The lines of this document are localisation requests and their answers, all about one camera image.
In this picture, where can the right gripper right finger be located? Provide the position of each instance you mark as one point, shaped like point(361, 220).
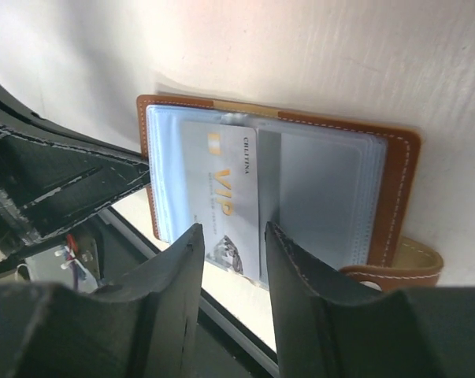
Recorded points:
point(328, 325)

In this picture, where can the silver VIP card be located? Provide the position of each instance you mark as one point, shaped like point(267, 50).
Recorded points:
point(220, 165)
point(308, 184)

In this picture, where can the brown leather card holder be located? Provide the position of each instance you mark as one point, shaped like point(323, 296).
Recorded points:
point(394, 261)

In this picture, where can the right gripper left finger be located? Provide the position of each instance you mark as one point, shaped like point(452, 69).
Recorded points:
point(142, 324)

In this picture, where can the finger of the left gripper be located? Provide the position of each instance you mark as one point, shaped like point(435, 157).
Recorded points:
point(53, 178)

